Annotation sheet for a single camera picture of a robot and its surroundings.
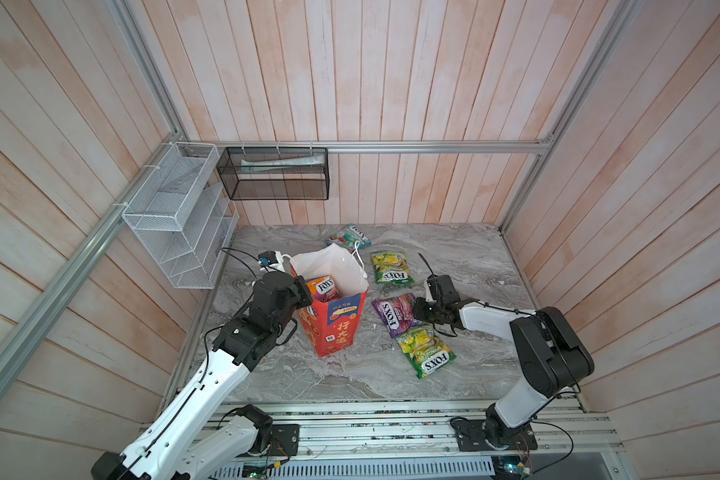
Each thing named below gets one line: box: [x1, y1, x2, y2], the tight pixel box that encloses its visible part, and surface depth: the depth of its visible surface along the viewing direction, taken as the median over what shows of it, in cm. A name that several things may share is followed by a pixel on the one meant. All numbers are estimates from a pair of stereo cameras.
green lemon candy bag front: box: [396, 325, 457, 379], surface depth 87 cm
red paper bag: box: [290, 241, 369, 358], surface depth 81 cm
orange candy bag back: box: [306, 275, 342, 301], surface depth 87 cm
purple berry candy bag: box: [371, 293, 424, 338], surface depth 95 cm
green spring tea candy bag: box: [371, 251, 415, 285], surface depth 107 cm
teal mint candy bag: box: [327, 224, 372, 251], surface depth 117 cm
